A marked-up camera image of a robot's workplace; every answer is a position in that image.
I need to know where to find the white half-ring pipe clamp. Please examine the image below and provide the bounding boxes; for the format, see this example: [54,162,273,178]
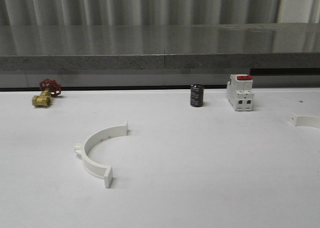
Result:
[74,122,128,188]
[291,113,320,129]

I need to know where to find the black cylindrical capacitor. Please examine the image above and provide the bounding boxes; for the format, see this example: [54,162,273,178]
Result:
[190,84,204,107]

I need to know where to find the grey stone countertop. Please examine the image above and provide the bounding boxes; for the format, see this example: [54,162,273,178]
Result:
[0,24,320,75]

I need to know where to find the brass valve red handwheel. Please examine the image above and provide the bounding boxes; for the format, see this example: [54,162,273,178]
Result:
[32,79,62,107]

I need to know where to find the white circuit breaker red switch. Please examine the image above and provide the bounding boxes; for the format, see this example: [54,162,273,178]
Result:
[226,74,255,111]

